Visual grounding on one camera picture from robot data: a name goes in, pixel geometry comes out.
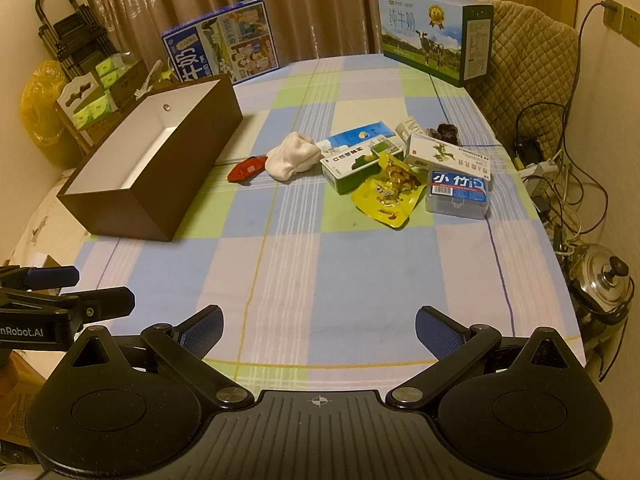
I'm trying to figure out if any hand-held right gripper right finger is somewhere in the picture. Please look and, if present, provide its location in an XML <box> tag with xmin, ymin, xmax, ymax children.
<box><xmin>385</xmin><ymin>304</ymin><xmax>576</xmax><ymax>411</ymax></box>

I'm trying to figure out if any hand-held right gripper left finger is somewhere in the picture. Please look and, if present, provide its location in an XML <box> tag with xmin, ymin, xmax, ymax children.
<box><xmin>62</xmin><ymin>304</ymin><xmax>256</xmax><ymax>411</ymax></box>

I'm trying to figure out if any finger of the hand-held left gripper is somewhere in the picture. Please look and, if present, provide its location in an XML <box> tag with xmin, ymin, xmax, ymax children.
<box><xmin>0</xmin><ymin>265</ymin><xmax>80</xmax><ymax>289</ymax></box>
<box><xmin>0</xmin><ymin>286</ymin><xmax>136</xmax><ymax>322</ymax></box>

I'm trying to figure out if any brown storage box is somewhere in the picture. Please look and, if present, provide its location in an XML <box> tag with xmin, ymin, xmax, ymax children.
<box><xmin>56</xmin><ymin>74</ymin><xmax>244</xmax><ymax>242</ymax></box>

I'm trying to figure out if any yellow snack packet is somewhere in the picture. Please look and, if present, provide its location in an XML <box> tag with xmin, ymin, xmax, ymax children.
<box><xmin>351</xmin><ymin>152</ymin><xmax>426</xmax><ymax>231</ymax></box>

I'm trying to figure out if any green and white medicine box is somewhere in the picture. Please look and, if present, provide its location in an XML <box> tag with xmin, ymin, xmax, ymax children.
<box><xmin>320</xmin><ymin>142</ymin><xmax>405</xmax><ymax>196</ymax></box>

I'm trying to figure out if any brown velvet scrunchie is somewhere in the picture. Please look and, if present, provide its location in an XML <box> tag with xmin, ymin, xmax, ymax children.
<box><xmin>434</xmin><ymin>122</ymin><xmax>462</xmax><ymax>147</ymax></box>

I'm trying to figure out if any blue and white box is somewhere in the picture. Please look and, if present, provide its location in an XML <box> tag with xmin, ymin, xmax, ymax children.
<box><xmin>316</xmin><ymin>121</ymin><xmax>397</xmax><ymax>157</ymax></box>

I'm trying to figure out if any cream printed cloth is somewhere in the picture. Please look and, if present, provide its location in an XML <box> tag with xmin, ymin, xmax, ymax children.
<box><xmin>10</xmin><ymin>170</ymin><xmax>88</xmax><ymax>266</ymax></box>

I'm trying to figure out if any cardboard box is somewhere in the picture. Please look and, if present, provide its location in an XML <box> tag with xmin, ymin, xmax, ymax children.
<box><xmin>0</xmin><ymin>350</ymin><xmax>46</xmax><ymax>461</ymax></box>

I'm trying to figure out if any clear box with blue label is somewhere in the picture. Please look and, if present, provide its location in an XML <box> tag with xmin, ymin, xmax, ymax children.
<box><xmin>425</xmin><ymin>169</ymin><xmax>492</xmax><ymax>220</ymax></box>

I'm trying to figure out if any red packet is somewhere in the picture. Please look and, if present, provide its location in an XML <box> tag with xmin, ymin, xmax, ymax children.
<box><xmin>227</xmin><ymin>156</ymin><xmax>268</xmax><ymax>182</ymax></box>

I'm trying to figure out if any yellow plastic bag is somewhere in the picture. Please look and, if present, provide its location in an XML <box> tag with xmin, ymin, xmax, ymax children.
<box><xmin>21</xmin><ymin>59</ymin><xmax>68</xmax><ymax>163</ymax></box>

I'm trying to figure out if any stack of green tissue packs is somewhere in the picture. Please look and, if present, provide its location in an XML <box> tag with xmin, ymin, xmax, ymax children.
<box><xmin>72</xmin><ymin>54</ymin><xmax>132</xmax><ymax>130</ymax></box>

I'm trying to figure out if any steel pot with lid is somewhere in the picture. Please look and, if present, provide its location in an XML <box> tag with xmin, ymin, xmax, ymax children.
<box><xmin>567</xmin><ymin>242</ymin><xmax>632</xmax><ymax>341</ymax></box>

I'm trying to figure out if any white box with leaf print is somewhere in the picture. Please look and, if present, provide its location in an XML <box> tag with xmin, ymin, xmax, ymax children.
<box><xmin>402</xmin><ymin>133</ymin><xmax>493</xmax><ymax>181</ymax></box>

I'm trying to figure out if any white power strip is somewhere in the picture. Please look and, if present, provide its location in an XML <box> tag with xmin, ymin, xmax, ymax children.
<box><xmin>520</xmin><ymin>160</ymin><xmax>558</xmax><ymax>182</ymax></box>

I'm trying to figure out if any white sock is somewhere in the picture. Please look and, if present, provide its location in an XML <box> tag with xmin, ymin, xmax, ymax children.
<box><xmin>265</xmin><ymin>131</ymin><xmax>321</xmax><ymax>181</ymax></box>

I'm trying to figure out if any white slotted plastic holder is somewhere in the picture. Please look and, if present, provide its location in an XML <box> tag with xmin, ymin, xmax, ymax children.
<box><xmin>395</xmin><ymin>116</ymin><xmax>426</xmax><ymax>143</ymax></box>

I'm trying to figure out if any white plastic object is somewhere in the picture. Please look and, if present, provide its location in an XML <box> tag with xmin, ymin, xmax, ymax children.
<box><xmin>134</xmin><ymin>59</ymin><xmax>167</xmax><ymax>98</ymax></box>

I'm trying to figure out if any black folding rack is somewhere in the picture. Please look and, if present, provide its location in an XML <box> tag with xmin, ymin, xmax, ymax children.
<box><xmin>35</xmin><ymin>0</ymin><xmax>113</xmax><ymax>78</ymax></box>

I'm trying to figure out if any beige quilted chair cover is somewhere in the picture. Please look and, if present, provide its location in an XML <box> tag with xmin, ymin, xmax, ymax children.
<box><xmin>465</xmin><ymin>0</ymin><xmax>583</xmax><ymax>161</ymax></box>

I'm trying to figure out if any blue comic print carton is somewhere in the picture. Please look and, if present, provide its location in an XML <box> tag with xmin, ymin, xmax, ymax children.
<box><xmin>161</xmin><ymin>0</ymin><xmax>280</xmax><ymax>85</ymax></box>

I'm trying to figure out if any green cow print carton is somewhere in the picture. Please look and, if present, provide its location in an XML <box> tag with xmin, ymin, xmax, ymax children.
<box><xmin>376</xmin><ymin>0</ymin><xmax>495</xmax><ymax>88</ymax></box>

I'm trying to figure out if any beige curtain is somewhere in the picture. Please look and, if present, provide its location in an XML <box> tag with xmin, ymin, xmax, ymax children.
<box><xmin>75</xmin><ymin>0</ymin><xmax>431</xmax><ymax>68</ymax></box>

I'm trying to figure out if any black power cable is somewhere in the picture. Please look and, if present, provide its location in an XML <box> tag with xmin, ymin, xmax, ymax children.
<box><xmin>572</xmin><ymin>2</ymin><xmax>608</xmax><ymax>161</ymax></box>

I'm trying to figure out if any white wall socket with plug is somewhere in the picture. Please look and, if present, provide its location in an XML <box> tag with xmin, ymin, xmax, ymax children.
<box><xmin>602</xmin><ymin>0</ymin><xmax>624</xmax><ymax>29</ymax></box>

